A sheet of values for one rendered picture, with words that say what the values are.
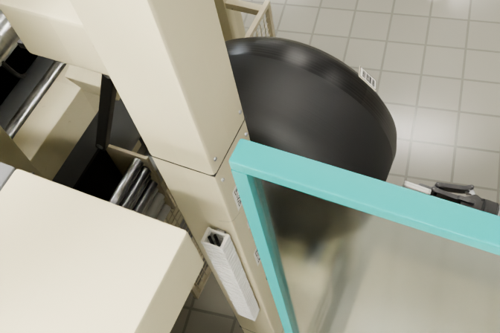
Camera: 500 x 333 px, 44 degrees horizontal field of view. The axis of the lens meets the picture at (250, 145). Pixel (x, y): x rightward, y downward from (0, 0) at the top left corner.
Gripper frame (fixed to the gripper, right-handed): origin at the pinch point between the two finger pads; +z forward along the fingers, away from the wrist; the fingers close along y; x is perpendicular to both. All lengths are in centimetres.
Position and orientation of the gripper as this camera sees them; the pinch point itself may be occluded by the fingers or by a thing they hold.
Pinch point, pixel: (416, 189)
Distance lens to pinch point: 166.3
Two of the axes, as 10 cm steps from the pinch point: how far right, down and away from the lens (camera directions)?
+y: -3.9, 8.0, -4.7
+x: 0.0, 5.1, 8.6
